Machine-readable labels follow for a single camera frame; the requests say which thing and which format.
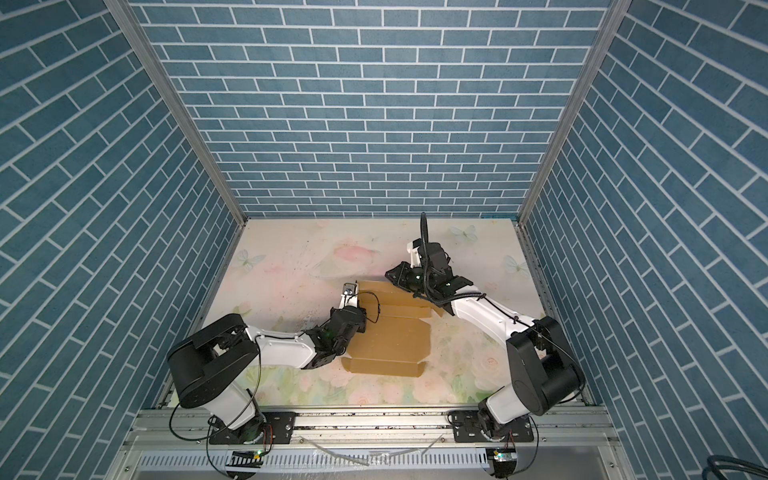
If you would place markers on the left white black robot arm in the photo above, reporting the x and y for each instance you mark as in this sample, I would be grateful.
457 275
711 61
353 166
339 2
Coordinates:
205 366

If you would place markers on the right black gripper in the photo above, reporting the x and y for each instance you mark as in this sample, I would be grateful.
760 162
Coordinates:
403 270

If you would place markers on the clear cable tie strip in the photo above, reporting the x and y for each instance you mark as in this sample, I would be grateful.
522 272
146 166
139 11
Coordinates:
371 457

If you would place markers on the aluminium front rail frame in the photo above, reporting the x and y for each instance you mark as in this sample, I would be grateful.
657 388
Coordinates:
572 442

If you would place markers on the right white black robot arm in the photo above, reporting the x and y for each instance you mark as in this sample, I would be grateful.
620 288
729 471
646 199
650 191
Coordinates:
543 369

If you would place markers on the right green circuit board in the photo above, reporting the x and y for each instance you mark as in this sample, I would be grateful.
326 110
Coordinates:
502 455

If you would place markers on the white slotted cable duct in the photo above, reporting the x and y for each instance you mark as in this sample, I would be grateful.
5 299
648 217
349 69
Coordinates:
312 460

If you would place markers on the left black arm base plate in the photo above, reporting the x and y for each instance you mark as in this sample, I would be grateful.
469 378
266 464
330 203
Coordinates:
266 429

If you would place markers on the floral table mat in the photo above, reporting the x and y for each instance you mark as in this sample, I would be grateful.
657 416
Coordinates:
286 275

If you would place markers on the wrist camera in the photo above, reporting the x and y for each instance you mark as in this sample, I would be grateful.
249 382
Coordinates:
413 249
349 295

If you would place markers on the brown cardboard paper box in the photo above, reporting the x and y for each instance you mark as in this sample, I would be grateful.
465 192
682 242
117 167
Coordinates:
397 339

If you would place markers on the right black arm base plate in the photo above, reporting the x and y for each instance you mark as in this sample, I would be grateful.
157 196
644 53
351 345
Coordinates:
474 426

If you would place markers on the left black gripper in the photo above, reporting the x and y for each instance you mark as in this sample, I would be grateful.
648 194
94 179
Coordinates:
362 323

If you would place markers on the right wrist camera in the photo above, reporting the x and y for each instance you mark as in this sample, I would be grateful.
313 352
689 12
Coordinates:
413 249

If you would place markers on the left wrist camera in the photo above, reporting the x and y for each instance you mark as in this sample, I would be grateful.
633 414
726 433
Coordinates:
349 295

